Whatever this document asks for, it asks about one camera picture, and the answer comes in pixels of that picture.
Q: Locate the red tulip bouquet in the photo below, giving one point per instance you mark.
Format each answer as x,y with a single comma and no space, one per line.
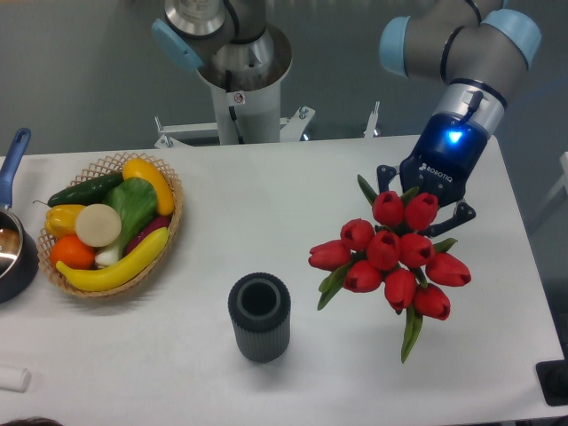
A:
389,253

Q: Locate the dark grey ribbed vase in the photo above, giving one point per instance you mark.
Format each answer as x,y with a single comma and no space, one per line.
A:
259,305

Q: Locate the yellow banana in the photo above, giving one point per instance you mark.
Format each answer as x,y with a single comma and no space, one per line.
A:
126,269

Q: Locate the green bok choy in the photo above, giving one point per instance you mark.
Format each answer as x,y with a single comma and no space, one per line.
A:
135,202

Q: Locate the yellow bell pepper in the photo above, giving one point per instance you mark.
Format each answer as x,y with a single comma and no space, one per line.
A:
60,220

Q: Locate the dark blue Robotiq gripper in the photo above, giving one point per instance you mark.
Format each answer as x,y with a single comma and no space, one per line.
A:
440,163

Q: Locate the white cylinder object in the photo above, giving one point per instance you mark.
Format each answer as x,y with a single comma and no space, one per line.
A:
14,379

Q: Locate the beige round disc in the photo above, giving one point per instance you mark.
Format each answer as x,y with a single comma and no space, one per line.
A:
98,225

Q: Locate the orange fruit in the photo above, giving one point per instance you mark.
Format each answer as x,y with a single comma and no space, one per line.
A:
73,252

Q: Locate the green cucumber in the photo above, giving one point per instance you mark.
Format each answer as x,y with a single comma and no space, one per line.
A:
85,193

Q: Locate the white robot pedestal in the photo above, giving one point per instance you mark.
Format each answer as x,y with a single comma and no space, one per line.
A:
238,54

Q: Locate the blue handled saucepan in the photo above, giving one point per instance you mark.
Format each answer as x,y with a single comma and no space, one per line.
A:
19,257

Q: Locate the yellow squash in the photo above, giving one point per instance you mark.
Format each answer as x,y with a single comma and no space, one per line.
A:
141,168

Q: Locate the purple eggplant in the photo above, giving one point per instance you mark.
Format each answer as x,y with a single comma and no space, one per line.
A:
154,224

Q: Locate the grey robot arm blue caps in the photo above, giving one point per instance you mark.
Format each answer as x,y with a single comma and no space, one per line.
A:
481,51

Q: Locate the dark hair of person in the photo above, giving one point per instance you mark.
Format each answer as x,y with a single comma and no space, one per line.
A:
32,421

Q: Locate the black device at edge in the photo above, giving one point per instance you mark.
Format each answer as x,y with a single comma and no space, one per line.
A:
552,377

